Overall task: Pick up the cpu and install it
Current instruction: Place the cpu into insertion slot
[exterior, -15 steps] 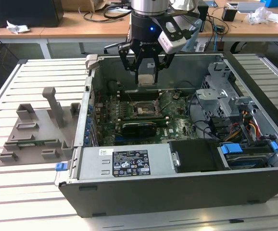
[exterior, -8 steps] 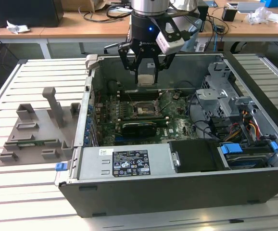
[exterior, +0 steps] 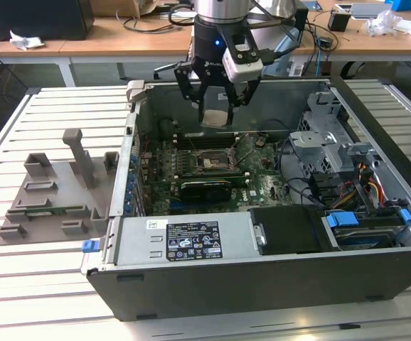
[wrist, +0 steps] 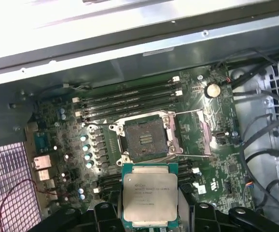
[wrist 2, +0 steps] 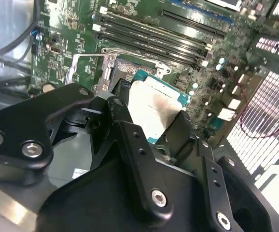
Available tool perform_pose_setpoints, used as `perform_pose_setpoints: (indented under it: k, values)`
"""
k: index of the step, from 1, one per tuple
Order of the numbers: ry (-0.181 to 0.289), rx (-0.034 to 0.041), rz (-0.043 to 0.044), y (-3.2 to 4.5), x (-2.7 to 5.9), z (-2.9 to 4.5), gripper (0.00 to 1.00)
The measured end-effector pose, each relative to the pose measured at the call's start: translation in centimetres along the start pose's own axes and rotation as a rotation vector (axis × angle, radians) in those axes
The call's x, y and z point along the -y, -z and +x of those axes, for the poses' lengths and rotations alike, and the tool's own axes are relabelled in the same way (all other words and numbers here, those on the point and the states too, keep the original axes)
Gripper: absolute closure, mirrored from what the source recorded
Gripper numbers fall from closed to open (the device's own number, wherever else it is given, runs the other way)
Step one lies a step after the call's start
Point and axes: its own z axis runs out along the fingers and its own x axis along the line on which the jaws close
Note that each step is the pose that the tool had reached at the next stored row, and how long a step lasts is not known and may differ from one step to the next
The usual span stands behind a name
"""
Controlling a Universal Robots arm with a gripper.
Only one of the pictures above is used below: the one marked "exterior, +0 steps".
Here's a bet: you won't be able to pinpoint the black speaker box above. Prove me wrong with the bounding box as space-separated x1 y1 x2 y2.
290 6 310 49

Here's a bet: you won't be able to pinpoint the grey case latch handle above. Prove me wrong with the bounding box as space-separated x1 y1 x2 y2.
126 80 148 104

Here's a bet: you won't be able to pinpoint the black graphics card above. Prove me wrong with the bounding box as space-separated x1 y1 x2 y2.
178 179 233 205

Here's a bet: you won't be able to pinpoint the wooden desk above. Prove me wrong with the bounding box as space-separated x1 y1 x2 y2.
0 0 411 67

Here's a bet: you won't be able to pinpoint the silver CPU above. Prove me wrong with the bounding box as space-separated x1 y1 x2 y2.
201 109 230 129

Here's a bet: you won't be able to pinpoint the black camera cable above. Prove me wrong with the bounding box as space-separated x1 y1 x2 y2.
246 13 288 67

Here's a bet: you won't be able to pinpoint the hard disk in blue carrier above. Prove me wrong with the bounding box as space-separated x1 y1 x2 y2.
321 209 400 251

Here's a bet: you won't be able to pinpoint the black open PC case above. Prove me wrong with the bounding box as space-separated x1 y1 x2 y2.
80 75 411 323

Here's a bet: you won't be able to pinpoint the small black open box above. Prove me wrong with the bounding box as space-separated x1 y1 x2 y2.
328 9 353 33

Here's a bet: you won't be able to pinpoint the wire locking lever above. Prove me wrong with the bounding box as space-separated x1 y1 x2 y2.
229 133 252 150

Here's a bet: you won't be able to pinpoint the green RAM stick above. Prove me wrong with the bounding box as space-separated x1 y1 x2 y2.
24 207 68 216

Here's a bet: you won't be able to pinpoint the red yellow power wires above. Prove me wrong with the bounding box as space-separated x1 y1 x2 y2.
356 161 386 209

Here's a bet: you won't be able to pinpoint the large black box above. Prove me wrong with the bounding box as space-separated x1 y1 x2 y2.
0 0 96 42

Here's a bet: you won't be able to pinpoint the crumpled white paper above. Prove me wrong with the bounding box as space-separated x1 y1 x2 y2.
9 29 46 51

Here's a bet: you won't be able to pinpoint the blue expansion slot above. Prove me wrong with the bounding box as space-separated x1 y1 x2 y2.
169 200 206 212

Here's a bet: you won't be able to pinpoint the CPU socket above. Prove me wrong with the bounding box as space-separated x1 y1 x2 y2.
193 146 239 175

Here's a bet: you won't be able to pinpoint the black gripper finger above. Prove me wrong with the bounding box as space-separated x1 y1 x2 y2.
226 77 262 125
174 63 210 124

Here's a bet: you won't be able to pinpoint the silver metal drive cage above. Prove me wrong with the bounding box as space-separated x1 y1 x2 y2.
289 90 380 175

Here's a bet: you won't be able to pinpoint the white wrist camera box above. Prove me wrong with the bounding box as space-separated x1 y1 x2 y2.
221 23 265 85

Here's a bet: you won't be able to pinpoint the blue cable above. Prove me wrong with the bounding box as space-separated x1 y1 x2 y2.
316 35 326 77

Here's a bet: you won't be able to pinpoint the blue cardboard box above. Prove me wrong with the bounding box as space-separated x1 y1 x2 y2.
385 0 411 12

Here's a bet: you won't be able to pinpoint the black RAM slot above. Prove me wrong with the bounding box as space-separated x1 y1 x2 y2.
176 133 238 142
176 139 238 149

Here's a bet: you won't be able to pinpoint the black cable bundle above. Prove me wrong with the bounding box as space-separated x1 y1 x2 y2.
277 140 340 209

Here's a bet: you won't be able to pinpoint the silver power supply unit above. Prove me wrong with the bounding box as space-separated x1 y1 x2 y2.
114 212 260 266

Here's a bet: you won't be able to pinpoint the crumpled clear plastic bag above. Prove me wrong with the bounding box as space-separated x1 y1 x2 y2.
363 9 411 37

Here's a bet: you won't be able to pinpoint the grey parts rack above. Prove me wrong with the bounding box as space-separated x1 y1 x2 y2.
0 128 121 246

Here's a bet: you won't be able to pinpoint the black fan shroud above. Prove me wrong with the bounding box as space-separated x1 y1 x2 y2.
250 205 330 256

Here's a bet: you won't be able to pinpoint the green motherboard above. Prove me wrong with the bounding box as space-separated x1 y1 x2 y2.
137 131 297 217

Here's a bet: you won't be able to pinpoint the black round board component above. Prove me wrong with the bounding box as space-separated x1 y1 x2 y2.
159 119 176 139

